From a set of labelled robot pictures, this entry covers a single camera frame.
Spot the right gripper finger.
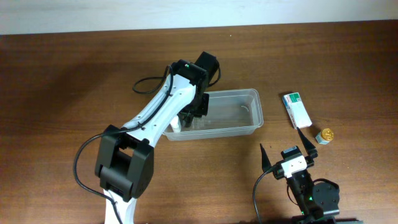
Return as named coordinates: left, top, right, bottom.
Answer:
left=297, top=128, right=316, bottom=154
left=260, top=144, right=272, bottom=173

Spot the dark bottle white cap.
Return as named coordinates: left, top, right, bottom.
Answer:
left=183, top=114, right=194, bottom=128

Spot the white spray bottle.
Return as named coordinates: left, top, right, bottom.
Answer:
left=170, top=116, right=182, bottom=133

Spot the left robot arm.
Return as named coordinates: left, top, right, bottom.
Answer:
left=95, top=52, right=220, bottom=223

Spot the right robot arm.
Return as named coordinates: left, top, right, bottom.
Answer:
left=252, top=129, right=363, bottom=224

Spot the clear plastic container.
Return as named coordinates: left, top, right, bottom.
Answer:
left=164, top=88, right=264, bottom=141

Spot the small jar gold lid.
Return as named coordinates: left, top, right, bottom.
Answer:
left=315, top=128, right=334, bottom=144

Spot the white green medicine box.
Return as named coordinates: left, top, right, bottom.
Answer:
left=282, top=92, right=312, bottom=129

